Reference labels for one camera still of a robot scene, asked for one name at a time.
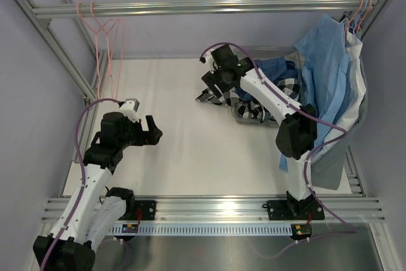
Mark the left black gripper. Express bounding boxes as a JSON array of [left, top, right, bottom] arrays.
[[117, 116, 162, 149]]

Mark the black white plaid shirt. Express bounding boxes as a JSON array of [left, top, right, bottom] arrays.
[[195, 77, 302, 123]]

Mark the blue checked shirt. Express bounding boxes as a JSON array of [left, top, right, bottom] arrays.
[[255, 56, 301, 100]]

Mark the pink wire hanger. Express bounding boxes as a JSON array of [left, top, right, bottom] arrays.
[[75, 1, 110, 100]]

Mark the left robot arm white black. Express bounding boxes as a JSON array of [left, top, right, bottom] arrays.
[[33, 111, 163, 270]]

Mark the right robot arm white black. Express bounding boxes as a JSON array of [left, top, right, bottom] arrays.
[[199, 43, 317, 220]]

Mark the light blue shirt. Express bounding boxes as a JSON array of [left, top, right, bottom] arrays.
[[278, 13, 353, 173]]

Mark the blue hanger on right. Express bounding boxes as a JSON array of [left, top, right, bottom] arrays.
[[349, 0, 372, 35]]

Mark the clear plastic bin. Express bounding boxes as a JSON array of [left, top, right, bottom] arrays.
[[232, 46, 305, 126]]

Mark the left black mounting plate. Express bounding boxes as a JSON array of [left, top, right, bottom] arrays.
[[119, 200, 157, 221]]

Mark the black mounting plate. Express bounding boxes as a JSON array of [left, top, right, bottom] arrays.
[[262, 199, 325, 221], [119, 200, 157, 221]]

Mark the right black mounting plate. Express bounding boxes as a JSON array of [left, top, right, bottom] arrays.
[[262, 199, 325, 221]]

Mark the aluminium hanging rod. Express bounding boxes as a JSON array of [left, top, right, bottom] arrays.
[[32, 0, 363, 20]]

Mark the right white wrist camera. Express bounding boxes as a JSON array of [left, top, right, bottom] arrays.
[[199, 50, 214, 65]]

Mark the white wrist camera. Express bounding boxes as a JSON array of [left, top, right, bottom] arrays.
[[119, 98, 140, 122], [199, 50, 214, 65]]

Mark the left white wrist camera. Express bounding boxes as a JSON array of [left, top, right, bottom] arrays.
[[119, 98, 140, 122]]

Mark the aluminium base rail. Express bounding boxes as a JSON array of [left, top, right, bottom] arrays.
[[41, 193, 386, 223]]

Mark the white slotted cable duct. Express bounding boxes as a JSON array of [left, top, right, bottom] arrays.
[[107, 223, 292, 237]]

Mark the left aluminium frame post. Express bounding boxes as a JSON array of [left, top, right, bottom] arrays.
[[14, 0, 96, 102]]

